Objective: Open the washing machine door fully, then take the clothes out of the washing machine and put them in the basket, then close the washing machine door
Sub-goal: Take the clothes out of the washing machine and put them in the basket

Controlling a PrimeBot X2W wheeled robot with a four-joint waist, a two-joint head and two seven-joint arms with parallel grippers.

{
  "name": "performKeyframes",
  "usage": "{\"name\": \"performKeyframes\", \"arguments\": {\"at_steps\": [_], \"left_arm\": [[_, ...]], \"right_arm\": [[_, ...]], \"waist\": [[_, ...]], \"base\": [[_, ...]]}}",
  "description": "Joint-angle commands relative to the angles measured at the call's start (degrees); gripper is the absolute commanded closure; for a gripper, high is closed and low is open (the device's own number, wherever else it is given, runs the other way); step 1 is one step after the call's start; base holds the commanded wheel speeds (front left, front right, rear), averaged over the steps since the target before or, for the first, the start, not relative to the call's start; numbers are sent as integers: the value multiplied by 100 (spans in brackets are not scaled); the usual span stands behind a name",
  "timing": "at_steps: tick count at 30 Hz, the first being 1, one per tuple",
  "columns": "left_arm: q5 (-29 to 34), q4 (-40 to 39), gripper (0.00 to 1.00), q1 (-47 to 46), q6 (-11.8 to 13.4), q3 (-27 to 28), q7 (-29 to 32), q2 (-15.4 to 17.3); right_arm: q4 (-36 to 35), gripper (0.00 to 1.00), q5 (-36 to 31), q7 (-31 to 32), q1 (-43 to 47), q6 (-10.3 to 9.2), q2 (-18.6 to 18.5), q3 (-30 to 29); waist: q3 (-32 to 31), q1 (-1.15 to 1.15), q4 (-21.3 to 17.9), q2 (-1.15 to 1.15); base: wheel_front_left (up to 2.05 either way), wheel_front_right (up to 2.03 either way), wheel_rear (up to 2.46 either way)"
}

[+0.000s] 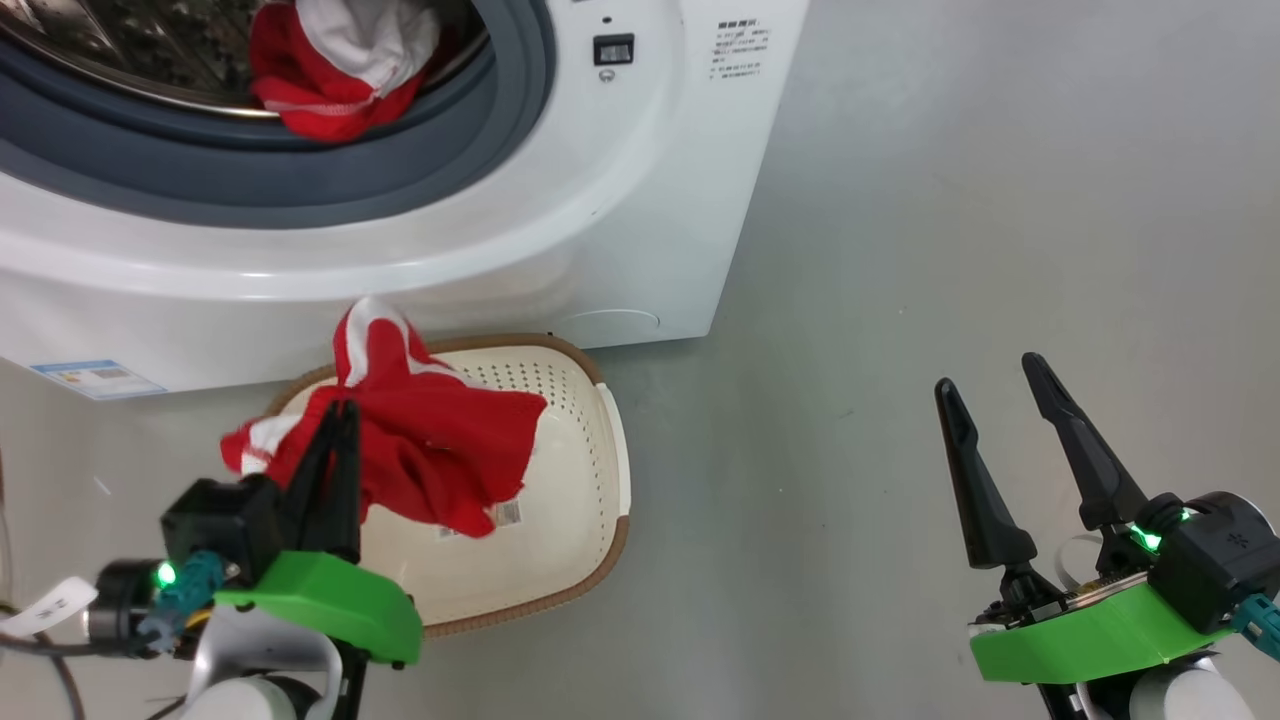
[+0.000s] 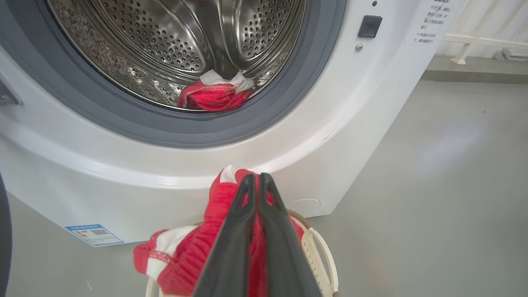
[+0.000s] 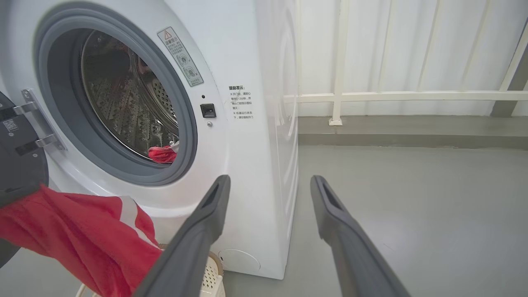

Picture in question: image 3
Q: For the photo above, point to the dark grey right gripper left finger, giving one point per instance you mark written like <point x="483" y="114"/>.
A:
<point x="185" y="255"/>

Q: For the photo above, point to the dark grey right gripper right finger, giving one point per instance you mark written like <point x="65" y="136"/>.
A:
<point x="359" y="260"/>

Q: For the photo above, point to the red and white garment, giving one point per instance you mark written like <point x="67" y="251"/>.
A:
<point x="161" y="154"/>
<point x="82" y="239"/>

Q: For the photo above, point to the black round glass washer door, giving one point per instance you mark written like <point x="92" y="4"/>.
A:
<point x="16" y="173"/>

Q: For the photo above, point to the cream perforated laundry basket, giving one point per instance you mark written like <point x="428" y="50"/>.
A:
<point x="212" y="276"/>

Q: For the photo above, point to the white front-load washing machine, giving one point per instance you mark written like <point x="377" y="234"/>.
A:
<point x="247" y="185"/>

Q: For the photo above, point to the grey rubber door gasket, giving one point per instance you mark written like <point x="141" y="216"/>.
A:
<point x="187" y="132"/>

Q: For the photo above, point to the black door latch socket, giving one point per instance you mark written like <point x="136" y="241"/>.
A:
<point x="208" y="110"/>

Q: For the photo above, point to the silver metal door hinge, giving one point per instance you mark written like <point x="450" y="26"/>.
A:
<point x="39" y="119"/>

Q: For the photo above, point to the small QR sticker on door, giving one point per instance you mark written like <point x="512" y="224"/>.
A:
<point x="10" y="125"/>

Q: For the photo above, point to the round white filter cover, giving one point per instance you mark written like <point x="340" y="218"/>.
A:
<point x="239" y="260"/>

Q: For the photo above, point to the white metal railing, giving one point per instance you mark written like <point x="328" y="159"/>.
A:
<point x="371" y="96"/>

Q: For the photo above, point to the steel perforated washer drum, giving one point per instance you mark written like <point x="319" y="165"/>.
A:
<point x="123" y="103"/>

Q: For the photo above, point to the grey warning sticker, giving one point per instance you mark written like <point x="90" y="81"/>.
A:
<point x="180" y="57"/>

